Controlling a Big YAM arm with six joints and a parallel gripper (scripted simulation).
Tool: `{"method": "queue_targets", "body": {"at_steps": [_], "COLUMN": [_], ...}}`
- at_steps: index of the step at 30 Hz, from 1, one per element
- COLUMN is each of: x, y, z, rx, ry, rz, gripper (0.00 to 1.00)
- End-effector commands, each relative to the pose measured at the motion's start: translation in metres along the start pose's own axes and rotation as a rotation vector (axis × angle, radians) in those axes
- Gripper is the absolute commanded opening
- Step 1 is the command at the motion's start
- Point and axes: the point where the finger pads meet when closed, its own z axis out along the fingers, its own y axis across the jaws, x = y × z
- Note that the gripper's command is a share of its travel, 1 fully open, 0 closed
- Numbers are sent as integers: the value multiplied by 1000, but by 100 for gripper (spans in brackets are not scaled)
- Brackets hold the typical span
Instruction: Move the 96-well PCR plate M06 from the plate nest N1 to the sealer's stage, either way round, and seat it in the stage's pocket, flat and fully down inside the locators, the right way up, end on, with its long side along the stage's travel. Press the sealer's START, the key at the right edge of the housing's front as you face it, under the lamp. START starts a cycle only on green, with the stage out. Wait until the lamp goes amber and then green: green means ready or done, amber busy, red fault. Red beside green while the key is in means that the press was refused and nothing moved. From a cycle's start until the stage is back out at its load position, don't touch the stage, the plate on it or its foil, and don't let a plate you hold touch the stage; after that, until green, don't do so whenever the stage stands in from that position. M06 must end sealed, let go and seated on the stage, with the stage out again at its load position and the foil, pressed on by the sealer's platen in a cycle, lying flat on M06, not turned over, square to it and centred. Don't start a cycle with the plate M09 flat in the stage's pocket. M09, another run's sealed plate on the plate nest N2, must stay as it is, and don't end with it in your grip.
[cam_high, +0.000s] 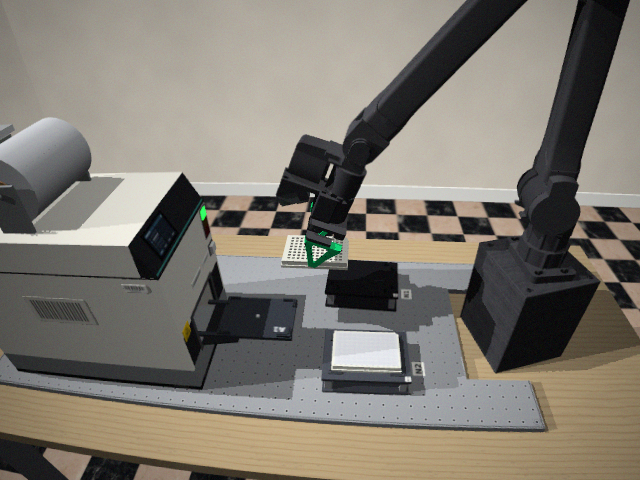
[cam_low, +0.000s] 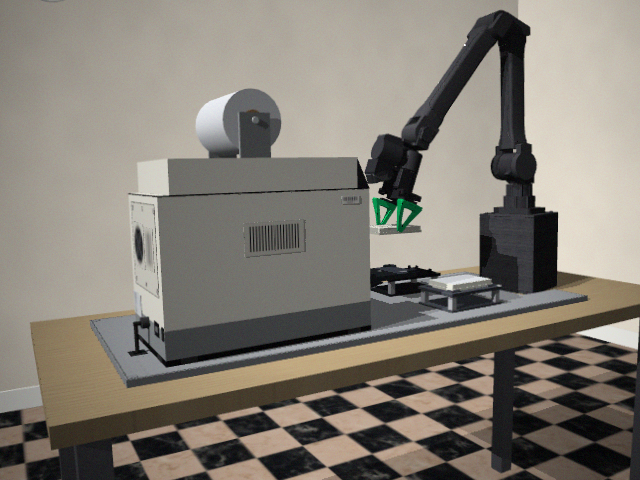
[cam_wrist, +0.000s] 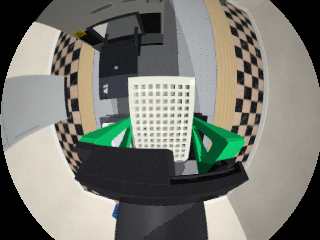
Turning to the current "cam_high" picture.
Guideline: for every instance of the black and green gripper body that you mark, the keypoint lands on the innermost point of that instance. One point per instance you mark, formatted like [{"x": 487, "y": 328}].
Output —
[{"x": 337, "y": 225}]

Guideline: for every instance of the white well plate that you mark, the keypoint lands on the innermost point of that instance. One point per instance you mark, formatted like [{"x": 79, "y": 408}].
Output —
[{"x": 295, "y": 255}]

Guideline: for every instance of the grey cylinder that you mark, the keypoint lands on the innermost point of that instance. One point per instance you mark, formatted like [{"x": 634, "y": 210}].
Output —
[{"x": 43, "y": 161}]

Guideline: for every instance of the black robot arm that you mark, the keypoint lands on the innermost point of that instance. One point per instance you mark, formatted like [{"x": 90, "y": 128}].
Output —
[{"x": 547, "y": 193}]

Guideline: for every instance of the white flat plate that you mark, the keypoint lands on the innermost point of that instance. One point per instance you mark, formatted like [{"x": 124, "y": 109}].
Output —
[{"x": 366, "y": 352}]

